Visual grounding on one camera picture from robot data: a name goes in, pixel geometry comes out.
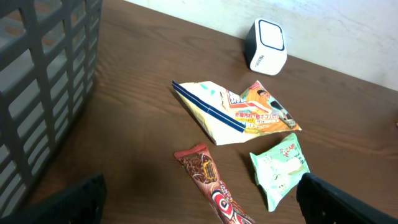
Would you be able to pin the red brown candy bar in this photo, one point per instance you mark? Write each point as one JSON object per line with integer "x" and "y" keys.
{"x": 201, "y": 167}

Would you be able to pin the grey plastic shopping basket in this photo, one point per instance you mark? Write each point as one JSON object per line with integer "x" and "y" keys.
{"x": 48, "y": 59}

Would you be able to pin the light blue wet wipes pack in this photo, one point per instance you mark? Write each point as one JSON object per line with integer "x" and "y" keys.
{"x": 279, "y": 169}

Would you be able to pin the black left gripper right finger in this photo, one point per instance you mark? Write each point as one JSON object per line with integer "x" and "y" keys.
{"x": 321, "y": 202}

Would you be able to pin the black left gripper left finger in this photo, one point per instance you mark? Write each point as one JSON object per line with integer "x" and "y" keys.
{"x": 82, "y": 203}

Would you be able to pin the yellow red snack bag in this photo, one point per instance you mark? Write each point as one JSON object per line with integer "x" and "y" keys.
{"x": 229, "y": 118}

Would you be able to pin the white barcode scanner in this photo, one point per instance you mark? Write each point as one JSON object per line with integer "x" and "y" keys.
{"x": 264, "y": 48}

